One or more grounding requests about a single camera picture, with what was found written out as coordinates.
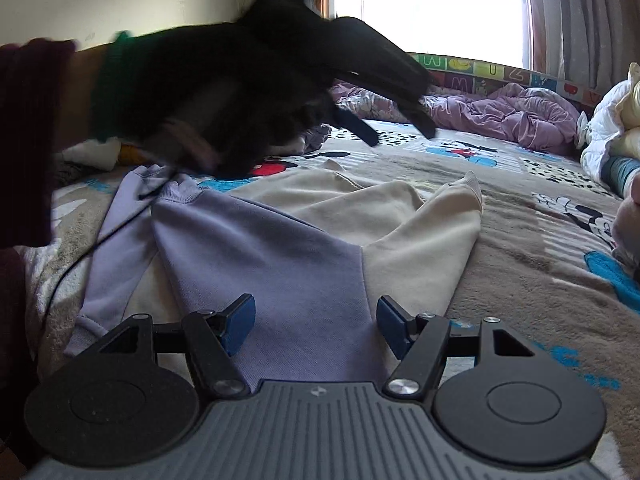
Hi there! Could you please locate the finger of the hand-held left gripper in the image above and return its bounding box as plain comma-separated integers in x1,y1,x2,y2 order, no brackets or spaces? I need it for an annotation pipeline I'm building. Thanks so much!
330,104,380,149
395,95,437,140

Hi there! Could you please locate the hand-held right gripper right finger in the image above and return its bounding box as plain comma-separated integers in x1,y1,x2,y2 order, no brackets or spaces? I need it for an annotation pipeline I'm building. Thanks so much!
376,295,538,401

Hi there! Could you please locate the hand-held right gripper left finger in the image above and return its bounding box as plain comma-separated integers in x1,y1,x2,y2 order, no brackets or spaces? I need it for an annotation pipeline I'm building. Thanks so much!
95,292,257,398

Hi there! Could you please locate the purple and cream sweatshirt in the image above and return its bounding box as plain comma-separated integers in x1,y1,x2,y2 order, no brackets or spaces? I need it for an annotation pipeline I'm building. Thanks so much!
65,157,485,391

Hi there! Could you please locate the person's left hand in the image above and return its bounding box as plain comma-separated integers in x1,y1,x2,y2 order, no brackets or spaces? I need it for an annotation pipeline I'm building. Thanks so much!
92,20,342,177

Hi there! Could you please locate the lilac cloth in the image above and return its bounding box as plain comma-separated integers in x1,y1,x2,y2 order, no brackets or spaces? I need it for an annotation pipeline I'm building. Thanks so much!
270,122,333,156

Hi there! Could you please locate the colourful alphabet foam mat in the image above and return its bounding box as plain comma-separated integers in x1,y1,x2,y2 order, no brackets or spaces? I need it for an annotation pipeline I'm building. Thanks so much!
407,52,606,106

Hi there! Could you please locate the purple quilt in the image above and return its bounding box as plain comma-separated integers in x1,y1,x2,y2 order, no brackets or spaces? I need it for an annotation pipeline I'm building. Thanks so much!
330,81,583,153

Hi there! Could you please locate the window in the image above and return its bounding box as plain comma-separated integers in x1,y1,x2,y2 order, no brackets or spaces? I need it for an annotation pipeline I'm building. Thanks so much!
322,0,538,68

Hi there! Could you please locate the cartoon printed blanket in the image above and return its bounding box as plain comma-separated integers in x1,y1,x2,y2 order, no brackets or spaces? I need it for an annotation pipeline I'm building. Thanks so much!
15,125,640,461

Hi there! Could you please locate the white quilt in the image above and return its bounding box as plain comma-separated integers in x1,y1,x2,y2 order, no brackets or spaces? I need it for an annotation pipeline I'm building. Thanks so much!
580,62,640,176

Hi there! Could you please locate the grey curtain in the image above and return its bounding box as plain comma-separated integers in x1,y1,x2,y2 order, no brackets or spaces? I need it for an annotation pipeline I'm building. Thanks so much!
520,0,640,91

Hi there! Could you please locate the yellow cloth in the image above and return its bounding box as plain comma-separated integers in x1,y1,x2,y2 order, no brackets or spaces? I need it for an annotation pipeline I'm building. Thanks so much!
117,142,151,166

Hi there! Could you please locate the blue pillow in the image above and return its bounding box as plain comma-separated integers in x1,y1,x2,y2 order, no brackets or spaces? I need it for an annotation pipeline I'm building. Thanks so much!
602,156,640,196

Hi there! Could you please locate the cream quilt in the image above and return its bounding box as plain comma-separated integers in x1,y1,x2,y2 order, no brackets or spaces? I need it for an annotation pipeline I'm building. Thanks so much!
617,80,640,161

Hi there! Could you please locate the white cloth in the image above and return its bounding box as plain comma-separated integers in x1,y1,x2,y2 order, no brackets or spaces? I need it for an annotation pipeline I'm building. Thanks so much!
55,137,123,171

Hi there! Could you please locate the person's maroon clothed body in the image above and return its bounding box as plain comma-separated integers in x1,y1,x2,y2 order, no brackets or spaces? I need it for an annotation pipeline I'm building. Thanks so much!
0,247,46,466

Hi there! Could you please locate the pink floral bedding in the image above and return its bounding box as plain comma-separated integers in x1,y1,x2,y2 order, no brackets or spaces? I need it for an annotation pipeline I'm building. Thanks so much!
612,195,640,281

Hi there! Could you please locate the black cable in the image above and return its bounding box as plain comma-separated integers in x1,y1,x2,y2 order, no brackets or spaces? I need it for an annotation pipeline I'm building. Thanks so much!
42,162,176,326

